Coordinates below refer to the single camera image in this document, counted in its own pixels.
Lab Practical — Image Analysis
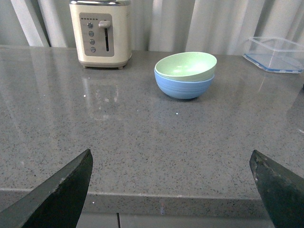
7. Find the white curtain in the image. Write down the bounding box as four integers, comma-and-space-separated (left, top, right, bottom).
0, 0, 304, 55

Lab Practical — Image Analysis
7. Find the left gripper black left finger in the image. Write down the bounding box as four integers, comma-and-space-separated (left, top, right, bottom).
0, 149, 93, 228

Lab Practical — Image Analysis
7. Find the blue bowl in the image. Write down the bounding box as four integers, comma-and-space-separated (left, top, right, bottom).
154, 70, 215, 99

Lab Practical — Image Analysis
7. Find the cream toaster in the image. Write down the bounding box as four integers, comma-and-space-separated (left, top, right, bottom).
69, 0, 132, 68

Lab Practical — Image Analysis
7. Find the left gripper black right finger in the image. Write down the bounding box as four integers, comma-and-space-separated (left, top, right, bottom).
249, 150, 304, 228

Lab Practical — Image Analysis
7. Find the green bowl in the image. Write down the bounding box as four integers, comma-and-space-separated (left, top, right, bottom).
154, 52, 217, 82

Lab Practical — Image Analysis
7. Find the clear plastic food container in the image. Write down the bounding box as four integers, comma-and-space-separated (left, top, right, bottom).
243, 37, 304, 74

